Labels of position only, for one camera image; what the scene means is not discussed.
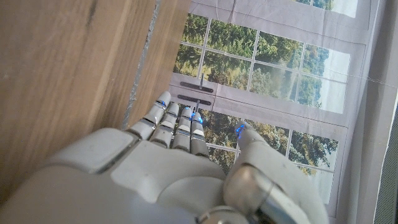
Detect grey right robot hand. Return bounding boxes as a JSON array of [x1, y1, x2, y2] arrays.
[[0, 91, 330, 224]]

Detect printed window backdrop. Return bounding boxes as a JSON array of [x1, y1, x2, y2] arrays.
[[167, 0, 398, 224]]

